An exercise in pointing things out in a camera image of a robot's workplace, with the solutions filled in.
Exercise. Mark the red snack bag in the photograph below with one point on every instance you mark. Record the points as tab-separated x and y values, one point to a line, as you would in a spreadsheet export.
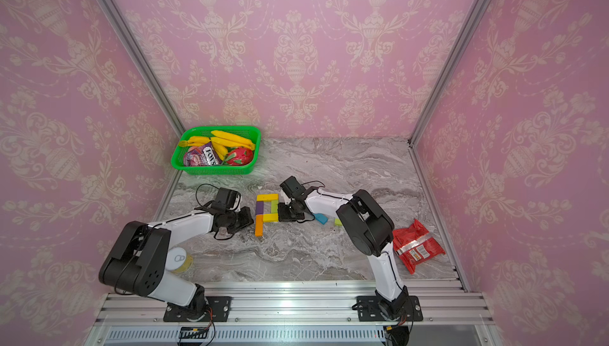
415	245

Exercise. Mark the yellow block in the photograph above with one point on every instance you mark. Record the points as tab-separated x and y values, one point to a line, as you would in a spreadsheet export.
267	198
270	218

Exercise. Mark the yellow banana bunch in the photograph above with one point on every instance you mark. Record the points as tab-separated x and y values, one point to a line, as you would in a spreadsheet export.
222	142

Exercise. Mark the purple snack packet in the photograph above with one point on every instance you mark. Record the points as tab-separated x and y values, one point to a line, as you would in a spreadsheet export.
202	156

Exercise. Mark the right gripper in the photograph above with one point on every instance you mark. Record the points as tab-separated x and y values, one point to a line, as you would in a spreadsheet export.
279	214

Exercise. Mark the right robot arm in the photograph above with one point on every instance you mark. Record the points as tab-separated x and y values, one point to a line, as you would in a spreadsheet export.
370	230

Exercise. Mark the red dragon fruit toy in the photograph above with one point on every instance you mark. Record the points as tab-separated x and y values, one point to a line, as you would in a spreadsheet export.
239	157

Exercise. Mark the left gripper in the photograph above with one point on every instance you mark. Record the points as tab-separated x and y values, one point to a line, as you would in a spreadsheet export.
248	219

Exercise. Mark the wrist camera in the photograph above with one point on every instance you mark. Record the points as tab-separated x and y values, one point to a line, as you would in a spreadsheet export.
292	186
226	200

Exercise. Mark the green plastic basket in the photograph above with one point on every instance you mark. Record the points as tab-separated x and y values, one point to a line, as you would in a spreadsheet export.
251	133

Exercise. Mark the teal block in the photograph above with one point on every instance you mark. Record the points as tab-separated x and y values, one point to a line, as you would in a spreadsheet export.
321	218

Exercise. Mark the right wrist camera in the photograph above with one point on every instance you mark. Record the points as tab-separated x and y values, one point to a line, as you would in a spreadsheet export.
292	186

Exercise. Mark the orange block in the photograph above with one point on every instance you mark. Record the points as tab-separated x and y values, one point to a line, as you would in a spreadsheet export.
259	226

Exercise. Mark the aluminium mounting rail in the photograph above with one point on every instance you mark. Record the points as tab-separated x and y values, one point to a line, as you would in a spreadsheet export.
298	313

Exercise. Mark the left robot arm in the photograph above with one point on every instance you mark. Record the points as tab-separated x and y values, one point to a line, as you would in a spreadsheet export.
137	263

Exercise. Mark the purple block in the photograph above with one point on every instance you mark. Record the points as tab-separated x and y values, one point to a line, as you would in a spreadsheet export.
259	208

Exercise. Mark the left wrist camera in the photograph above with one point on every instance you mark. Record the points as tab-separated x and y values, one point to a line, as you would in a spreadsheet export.
226	200

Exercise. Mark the yellow block top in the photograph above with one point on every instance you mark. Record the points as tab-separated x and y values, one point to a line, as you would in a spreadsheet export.
267	198

